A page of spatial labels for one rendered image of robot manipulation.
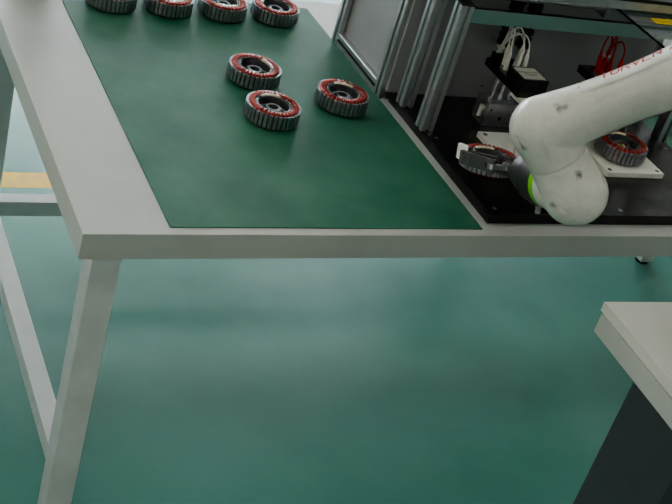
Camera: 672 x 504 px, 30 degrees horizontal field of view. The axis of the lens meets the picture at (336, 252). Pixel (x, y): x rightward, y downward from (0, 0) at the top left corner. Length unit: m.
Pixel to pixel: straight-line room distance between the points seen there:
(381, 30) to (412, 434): 0.96
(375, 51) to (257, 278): 0.86
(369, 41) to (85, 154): 0.82
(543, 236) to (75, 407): 0.92
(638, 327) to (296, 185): 0.66
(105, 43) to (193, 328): 0.83
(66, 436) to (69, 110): 0.60
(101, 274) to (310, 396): 1.02
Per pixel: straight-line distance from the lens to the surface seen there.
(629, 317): 2.23
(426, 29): 2.59
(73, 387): 2.27
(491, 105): 2.68
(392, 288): 3.50
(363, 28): 2.83
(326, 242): 2.18
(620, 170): 2.71
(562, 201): 2.08
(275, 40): 2.85
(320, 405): 3.01
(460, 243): 2.32
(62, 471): 2.41
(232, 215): 2.15
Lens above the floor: 1.86
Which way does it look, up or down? 31 degrees down
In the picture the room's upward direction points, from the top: 17 degrees clockwise
